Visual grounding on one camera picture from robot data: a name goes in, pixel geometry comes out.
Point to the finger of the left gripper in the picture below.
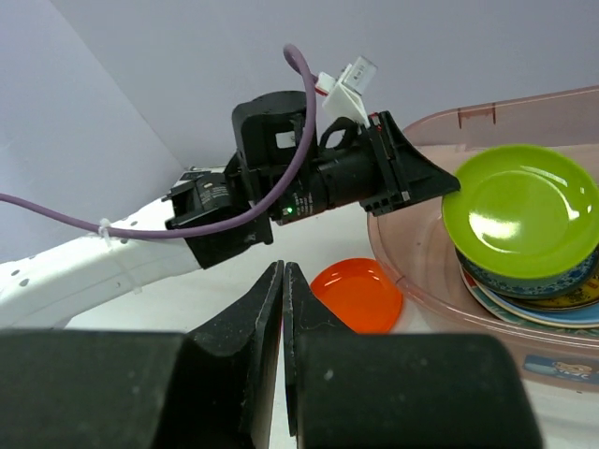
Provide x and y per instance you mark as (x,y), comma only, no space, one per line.
(402,176)

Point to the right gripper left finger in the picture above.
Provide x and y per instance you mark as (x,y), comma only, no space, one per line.
(211,387)

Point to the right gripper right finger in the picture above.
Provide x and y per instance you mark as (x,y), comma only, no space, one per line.
(425,390)

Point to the orange plate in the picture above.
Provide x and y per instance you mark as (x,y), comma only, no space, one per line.
(359,293)

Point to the lime green plate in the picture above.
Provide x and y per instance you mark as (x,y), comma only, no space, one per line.
(523,212)

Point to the blue white porcelain plate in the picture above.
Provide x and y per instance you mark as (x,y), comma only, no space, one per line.
(534,289)

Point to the yellow brown patterned plate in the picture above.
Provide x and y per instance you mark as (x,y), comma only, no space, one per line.
(585,295)

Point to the light blue plate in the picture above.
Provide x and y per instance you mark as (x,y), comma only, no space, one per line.
(585,318)

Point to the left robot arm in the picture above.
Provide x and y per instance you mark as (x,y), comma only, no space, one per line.
(372,164)

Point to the translucent pink plastic bin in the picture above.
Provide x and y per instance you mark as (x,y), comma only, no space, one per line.
(415,252)

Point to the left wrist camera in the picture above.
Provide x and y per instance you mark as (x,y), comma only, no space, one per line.
(343,95)

